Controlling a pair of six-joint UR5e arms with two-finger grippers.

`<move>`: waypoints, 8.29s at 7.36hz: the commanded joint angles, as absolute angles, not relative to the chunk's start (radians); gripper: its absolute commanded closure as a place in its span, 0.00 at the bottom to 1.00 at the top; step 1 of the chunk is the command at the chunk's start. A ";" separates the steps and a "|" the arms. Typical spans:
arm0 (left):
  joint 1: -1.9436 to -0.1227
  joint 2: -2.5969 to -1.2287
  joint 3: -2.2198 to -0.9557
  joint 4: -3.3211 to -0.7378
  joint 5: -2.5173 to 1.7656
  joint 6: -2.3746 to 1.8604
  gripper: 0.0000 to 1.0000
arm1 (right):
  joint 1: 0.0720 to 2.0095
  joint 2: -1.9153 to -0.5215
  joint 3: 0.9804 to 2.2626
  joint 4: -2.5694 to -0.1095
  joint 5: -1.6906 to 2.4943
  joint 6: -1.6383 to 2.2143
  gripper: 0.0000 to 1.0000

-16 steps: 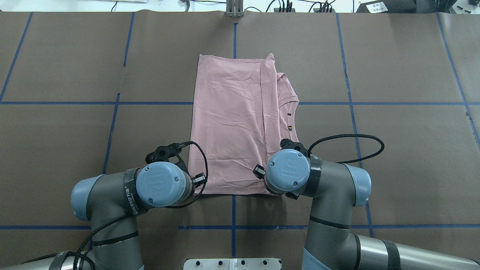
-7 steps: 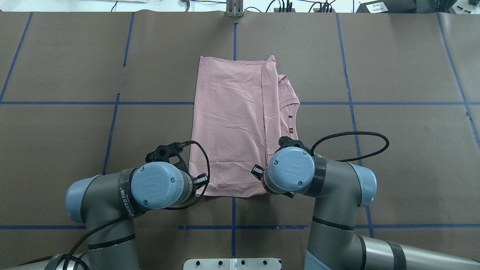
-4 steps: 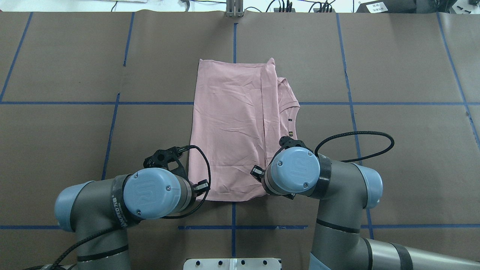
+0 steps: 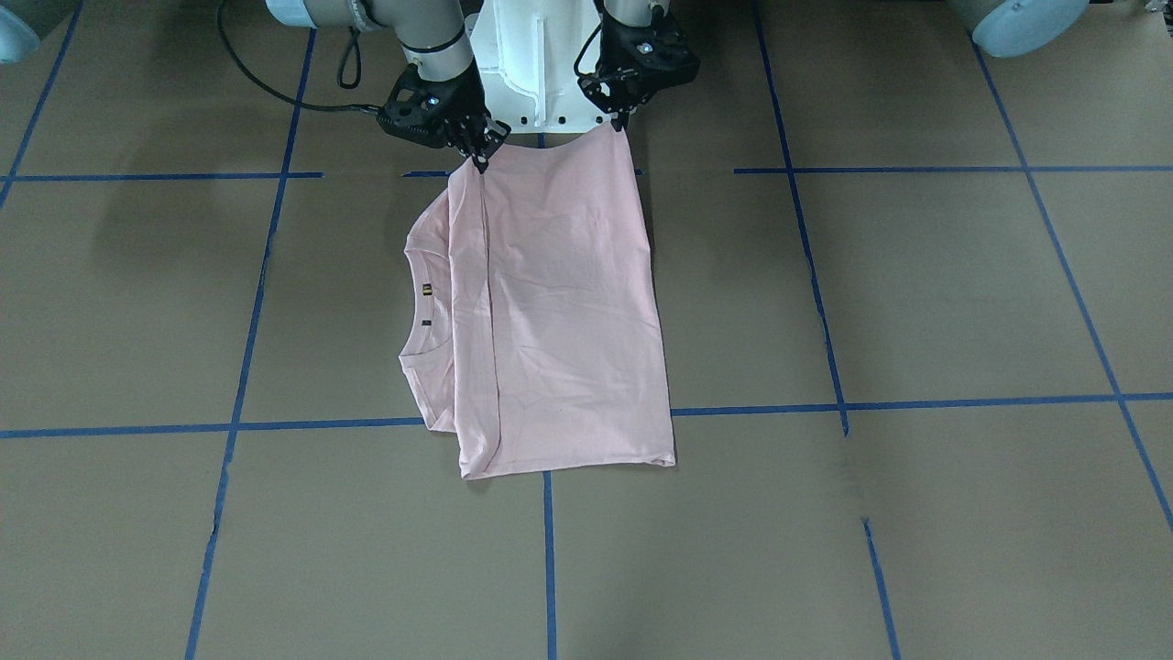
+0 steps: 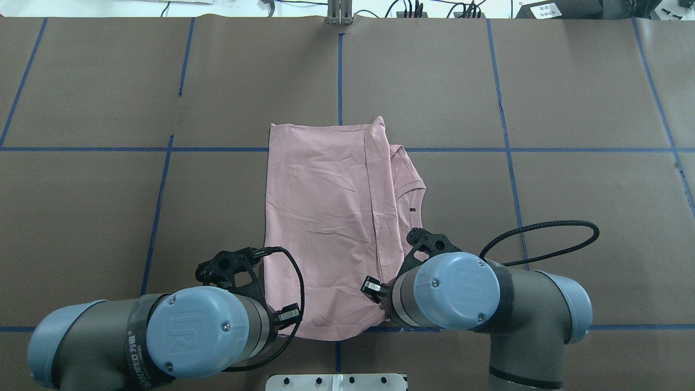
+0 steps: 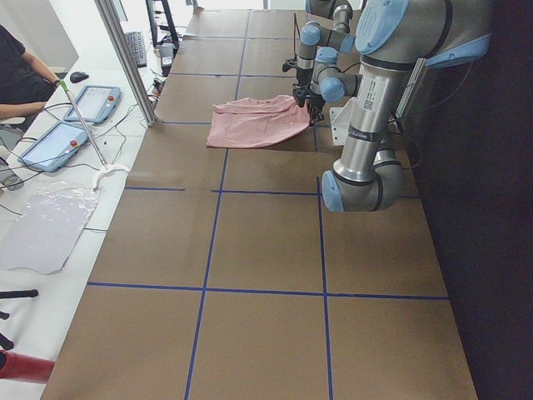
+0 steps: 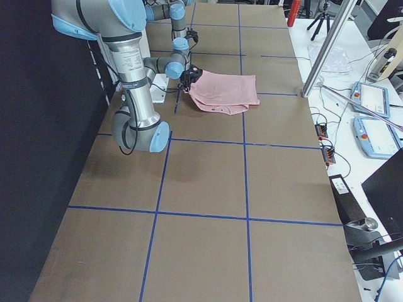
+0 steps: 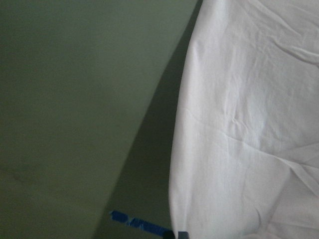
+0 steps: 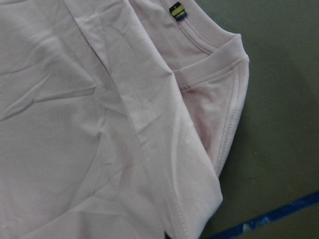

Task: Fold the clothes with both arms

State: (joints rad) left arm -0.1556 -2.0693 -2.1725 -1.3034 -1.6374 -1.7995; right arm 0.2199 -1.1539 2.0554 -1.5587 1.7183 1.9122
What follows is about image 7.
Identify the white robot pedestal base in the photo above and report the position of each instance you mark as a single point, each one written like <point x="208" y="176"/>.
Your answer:
<point x="158" y="81"/>

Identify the black office chair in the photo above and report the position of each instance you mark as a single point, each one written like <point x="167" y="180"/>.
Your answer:
<point x="380" y="26"/>

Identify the blue teach pendant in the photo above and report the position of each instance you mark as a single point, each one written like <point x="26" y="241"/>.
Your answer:
<point x="377" y="139"/>
<point x="371" y="97"/>

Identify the near blue teach pendant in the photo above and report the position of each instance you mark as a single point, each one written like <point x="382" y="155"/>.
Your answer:
<point x="377" y="139"/>

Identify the far blue teach pendant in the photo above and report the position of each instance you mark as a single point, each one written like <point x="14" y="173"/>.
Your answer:
<point x="371" y="97"/>

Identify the near orange terminal block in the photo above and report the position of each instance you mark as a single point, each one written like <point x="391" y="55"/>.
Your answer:
<point x="328" y="155"/>

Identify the aluminium frame post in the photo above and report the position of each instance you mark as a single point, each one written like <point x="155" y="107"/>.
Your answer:
<point x="334" y="32"/>

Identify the orange terminal block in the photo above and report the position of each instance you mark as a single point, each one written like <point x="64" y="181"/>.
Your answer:
<point x="321" y="131"/>
<point x="328" y="155"/>

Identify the far orange terminal block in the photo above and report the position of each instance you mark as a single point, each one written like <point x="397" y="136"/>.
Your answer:
<point x="321" y="131"/>

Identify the black clamp metal knob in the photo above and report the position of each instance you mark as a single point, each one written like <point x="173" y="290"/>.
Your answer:
<point x="370" y="251"/>

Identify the pink Snoopy t-shirt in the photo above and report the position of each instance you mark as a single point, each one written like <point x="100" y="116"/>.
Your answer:
<point x="222" y="93"/>

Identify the black monitor corner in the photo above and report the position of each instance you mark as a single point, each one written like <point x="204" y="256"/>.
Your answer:
<point x="383" y="190"/>

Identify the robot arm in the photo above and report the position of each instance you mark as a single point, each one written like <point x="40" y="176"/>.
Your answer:
<point x="176" y="12"/>
<point x="136" y="125"/>

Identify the red cylinder object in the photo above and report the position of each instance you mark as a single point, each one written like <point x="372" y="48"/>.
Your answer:
<point x="293" y="12"/>

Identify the black box white label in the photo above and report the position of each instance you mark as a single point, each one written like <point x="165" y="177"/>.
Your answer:
<point x="348" y="208"/>

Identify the black camera tripod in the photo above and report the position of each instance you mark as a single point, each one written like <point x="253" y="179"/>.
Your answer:
<point x="319" y="20"/>

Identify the grey cardboard in plastic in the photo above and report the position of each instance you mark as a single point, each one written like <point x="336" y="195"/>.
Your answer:
<point x="336" y="62"/>

